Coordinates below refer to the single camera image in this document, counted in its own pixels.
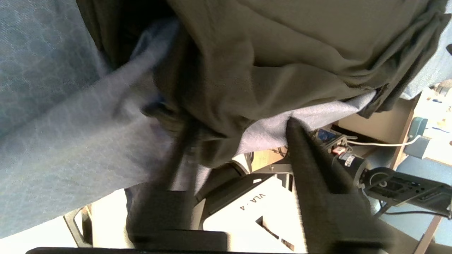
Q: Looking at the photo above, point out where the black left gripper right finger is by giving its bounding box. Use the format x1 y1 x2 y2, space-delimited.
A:
285 117 394 254

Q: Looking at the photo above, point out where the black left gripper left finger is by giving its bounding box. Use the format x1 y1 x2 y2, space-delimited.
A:
125 116 228 250

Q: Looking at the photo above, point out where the black moon print T-shirt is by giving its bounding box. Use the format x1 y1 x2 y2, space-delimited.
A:
76 0 452 168

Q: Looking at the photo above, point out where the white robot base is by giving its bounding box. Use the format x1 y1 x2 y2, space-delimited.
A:
64 152 311 254

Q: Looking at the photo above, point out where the blue bed sheet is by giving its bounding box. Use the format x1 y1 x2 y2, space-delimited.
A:
0 0 452 238

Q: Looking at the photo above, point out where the white thin cable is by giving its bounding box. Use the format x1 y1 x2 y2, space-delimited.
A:
347 135 422 147

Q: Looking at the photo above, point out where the beige upholstered bed frame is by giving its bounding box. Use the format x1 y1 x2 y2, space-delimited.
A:
335 97 422 143

